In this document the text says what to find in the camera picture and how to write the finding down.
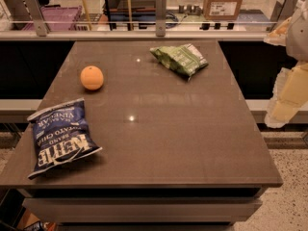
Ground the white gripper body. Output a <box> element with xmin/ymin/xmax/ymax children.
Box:
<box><xmin>289</xmin><ymin>61</ymin><xmax>308</xmax><ymax>81</ymax></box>

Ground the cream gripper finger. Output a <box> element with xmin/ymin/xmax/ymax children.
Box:
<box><xmin>264</xmin><ymin>17</ymin><xmax>292</xmax><ymax>46</ymax></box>
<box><xmin>264</xmin><ymin>67</ymin><xmax>308</xmax><ymax>128</ymax></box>

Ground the green jalapeno chip bag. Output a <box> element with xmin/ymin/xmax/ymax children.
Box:
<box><xmin>150</xmin><ymin>43</ymin><xmax>209</xmax><ymax>79</ymax></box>

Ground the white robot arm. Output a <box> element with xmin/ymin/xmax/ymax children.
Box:
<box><xmin>264</xmin><ymin>0</ymin><xmax>308</xmax><ymax>128</ymax></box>

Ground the blue Kettle chip bag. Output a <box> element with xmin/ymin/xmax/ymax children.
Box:
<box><xmin>28</xmin><ymin>98</ymin><xmax>102</xmax><ymax>179</ymax></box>

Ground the cardboard box with label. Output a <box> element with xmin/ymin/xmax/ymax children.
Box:
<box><xmin>203</xmin><ymin>0</ymin><xmax>243</xmax><ymax>20</ymax></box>

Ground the orange fruit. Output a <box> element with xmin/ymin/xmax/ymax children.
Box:
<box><xmin>80</xmin><ymin>65</ymin><xmax>104</xmax><ymax>90</ymax></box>

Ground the purple plastic crate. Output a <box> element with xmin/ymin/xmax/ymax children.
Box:
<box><xmin>22</xmin><ymin>5</ymin><xmax>83</xmax><ymax>32</ymax></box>

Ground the grey table cabinet base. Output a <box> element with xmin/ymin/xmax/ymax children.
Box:
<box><xmin>23</xmin><ymin>197</ymin><xmax>262</xmax><ymax>224</ymax></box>

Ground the right metal railing post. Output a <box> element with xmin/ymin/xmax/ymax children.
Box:
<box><xmin>270</xmin><ymin>0</ymin><xmax>305</xmax><ymax>30</ymax></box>

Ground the metal railing post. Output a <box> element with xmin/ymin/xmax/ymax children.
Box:
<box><xmin>270</xmin><ymin>0</ymin><xmax>305</xmax><ymax>30</ymax></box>
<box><xmin>155</xmin><ymin>0</ymin><xmax>167</xmax><ymax>37</ymax></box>
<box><xmin>24</xmin><ymin>0</ymin><xmax>49</xmax><ymax>37</ymax></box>

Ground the middle metal railing post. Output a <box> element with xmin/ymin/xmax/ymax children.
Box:
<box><xmin>155</xmin><ymin>0</ymin><xmax>167</xmax><ymax>37</ymax></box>

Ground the left metal railing post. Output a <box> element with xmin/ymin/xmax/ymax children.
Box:
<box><xmin>24</xmin><ymin>0</ymin><xmax>49</xmax><ymax>37</ymax></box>

